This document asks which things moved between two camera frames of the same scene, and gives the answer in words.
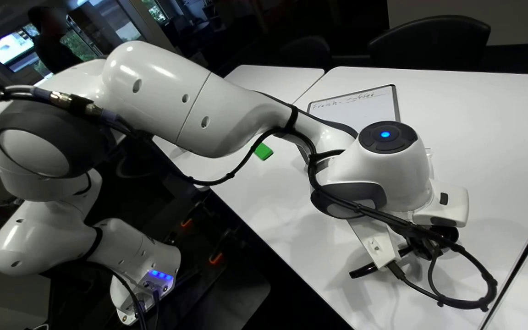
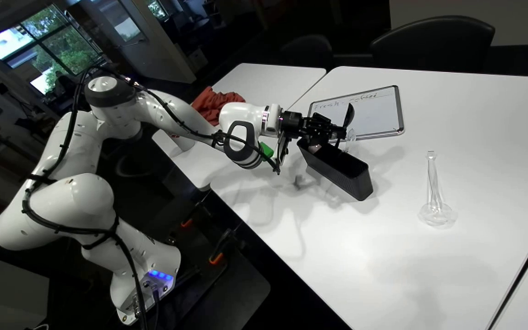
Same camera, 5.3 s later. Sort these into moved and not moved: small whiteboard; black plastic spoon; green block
Moved: black plastic spoon
Not moved: small whiteboard; green block
